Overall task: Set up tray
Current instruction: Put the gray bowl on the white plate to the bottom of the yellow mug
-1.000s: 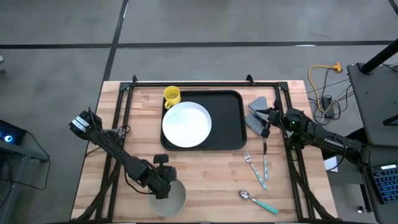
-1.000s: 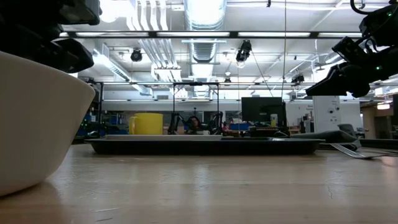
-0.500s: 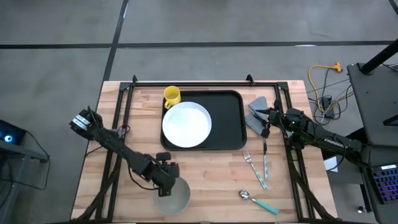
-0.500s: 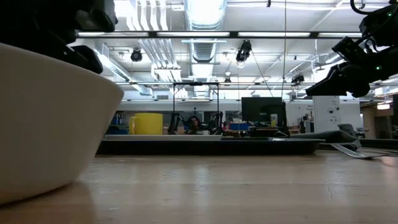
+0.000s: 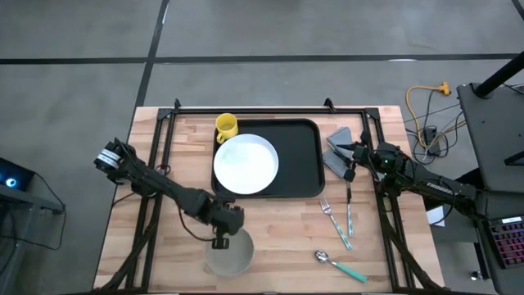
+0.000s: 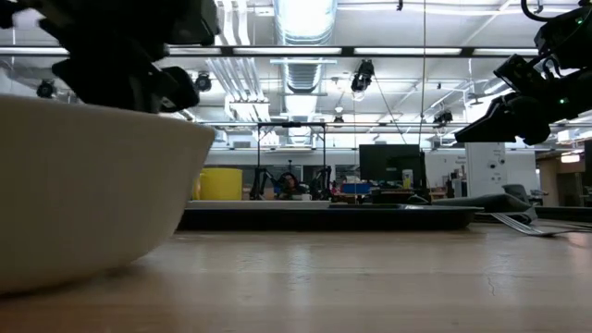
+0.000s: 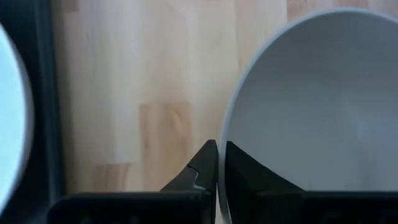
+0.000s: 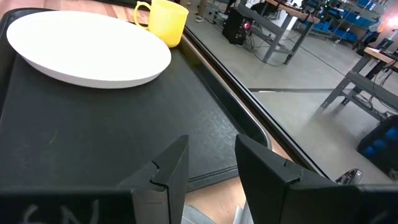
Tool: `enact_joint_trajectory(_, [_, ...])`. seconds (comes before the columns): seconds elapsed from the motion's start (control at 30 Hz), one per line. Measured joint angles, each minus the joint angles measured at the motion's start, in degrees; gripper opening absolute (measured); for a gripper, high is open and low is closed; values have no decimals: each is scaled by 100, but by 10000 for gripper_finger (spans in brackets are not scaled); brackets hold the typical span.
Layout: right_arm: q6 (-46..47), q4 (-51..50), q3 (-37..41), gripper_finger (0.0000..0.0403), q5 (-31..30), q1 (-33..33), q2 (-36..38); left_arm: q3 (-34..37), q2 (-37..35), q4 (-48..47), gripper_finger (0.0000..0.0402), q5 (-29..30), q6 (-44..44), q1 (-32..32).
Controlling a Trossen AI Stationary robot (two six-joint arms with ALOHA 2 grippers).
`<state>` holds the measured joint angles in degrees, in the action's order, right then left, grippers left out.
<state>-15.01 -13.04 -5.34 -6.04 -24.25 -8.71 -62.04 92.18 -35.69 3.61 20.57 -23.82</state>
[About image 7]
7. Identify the pale grey bowl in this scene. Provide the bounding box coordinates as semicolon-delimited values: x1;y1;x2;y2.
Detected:
216;6;398;224

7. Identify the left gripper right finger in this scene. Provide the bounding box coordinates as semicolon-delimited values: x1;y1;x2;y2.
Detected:
224;140;305;224

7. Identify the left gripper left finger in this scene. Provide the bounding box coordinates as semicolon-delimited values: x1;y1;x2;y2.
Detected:
159;139;218;193

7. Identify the black plastic tray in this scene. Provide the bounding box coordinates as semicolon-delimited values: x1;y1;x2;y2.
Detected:
0;0;67;224

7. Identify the white round plate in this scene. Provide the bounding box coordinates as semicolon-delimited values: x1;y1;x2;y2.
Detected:
0;22;35;215

